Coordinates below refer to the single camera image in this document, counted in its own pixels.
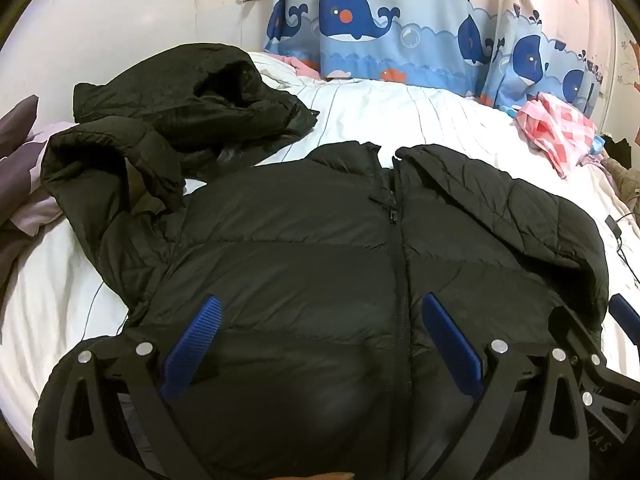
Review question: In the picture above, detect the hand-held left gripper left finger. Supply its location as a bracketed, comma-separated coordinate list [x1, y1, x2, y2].
[52, 295, 223, 480]

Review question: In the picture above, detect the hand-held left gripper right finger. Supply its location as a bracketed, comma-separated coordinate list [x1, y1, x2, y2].
[422, 293, 587, 480]

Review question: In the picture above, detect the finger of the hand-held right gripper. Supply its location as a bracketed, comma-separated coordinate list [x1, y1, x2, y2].
[547, 304, 640, 401]
[609, 293, 640, 332]

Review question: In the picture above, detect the black puffer jacket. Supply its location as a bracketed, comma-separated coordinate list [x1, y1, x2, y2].
[32, 116, 608, 480]

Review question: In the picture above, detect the beige clothes pile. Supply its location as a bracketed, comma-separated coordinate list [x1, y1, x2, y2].
[595, 132, 640, 202]

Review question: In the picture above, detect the pink checked cloth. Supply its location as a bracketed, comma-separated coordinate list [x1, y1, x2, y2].
[515, 91, 599, 179]

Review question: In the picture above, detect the white striped bed sheet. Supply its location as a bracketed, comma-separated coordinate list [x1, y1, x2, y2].
[0, 50, 640, 461]

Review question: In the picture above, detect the white sticker-covered wardrobe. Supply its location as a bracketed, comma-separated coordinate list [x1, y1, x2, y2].
[612, 5, 640, 142]

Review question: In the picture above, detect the black thin jacket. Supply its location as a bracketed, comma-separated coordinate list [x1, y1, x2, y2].
[73, 43, 320, 182]

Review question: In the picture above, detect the plain pink cloth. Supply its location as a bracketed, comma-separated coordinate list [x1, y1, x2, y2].
[280, 55, 324, 81]

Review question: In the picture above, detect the whale print curtain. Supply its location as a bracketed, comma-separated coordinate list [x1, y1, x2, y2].
[262, 0, 617, 111]

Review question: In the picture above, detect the black cable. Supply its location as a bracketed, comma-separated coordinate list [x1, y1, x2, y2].
[604, 212, 640, 282]

